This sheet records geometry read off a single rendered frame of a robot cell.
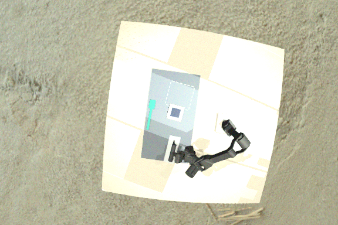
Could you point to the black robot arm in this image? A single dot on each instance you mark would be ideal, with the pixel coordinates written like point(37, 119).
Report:
point(208, 160)

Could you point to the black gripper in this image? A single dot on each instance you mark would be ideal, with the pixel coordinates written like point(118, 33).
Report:
point(181, 156)

